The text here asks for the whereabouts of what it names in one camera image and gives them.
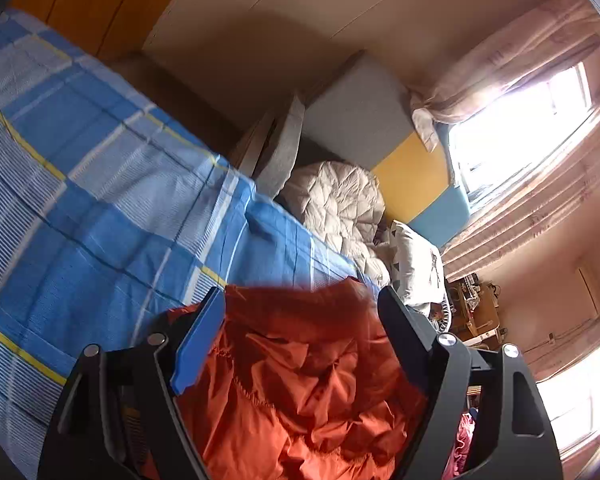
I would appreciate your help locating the orange puffer jacket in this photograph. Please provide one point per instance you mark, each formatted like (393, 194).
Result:
(300, 385)

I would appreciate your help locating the grey yellow blue headboard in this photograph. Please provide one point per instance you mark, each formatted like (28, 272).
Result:
(360, 110)

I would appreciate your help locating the side window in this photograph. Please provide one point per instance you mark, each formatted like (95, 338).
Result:
(575, 395)

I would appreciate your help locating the cluttered wooden desk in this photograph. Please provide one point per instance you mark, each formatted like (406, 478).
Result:
(475, 310)

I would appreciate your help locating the grey padded bed rail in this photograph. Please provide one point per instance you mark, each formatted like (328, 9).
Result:
(442, 310)

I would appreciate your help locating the long patterned curtain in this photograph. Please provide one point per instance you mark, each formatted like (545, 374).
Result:
(530, 210)

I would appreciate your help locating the pink ruffled bedding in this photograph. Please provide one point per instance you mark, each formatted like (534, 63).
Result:
(462, 440)

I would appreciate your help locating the beige quilted blanket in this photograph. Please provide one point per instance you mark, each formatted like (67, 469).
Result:
(335, 205)

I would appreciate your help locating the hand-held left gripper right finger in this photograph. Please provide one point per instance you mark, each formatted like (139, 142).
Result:
(410, 340)

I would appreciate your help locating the white bed side rail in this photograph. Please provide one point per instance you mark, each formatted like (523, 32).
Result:
(285, 150)

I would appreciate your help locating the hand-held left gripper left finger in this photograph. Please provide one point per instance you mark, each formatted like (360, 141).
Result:
(200, 342)

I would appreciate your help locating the bright window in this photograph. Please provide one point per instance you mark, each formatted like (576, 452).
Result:
(515, 135)

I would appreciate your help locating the white printed pillow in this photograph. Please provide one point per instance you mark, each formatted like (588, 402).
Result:
(417, 260)

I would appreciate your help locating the short patterned curtain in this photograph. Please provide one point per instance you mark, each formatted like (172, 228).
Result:
(490, 75)

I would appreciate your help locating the bed with blue plaid sheet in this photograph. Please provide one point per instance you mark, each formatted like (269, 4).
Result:
(90, 200)

